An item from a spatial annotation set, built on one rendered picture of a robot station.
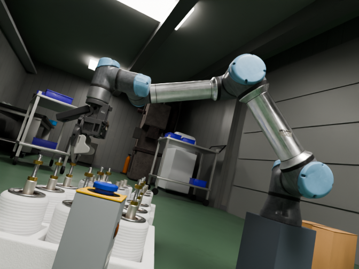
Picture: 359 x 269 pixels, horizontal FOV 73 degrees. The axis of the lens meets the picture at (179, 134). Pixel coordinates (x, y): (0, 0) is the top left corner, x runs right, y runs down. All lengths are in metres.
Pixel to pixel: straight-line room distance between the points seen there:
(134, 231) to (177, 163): 4.46
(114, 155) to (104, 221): 8.14
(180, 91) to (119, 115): 7.71
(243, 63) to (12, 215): 0.75
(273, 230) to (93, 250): 0.68
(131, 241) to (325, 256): 1.01
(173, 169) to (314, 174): 4.23
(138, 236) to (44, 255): 0.18
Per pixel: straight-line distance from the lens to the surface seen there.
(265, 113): 0.86
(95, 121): 0.82
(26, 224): 0.62
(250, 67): 0.86
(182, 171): 5.06
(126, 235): 0.56
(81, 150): 0.83
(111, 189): 0.41
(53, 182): 0.75
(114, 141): 8.53
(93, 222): 0.40
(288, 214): 0.99
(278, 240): 0.94
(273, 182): 1.02
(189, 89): 0.96
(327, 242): 1.38
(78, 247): 0.41
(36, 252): 0.58
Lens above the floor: 0.37
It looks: 10 degrees up
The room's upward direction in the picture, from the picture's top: 14 degrees clockwise
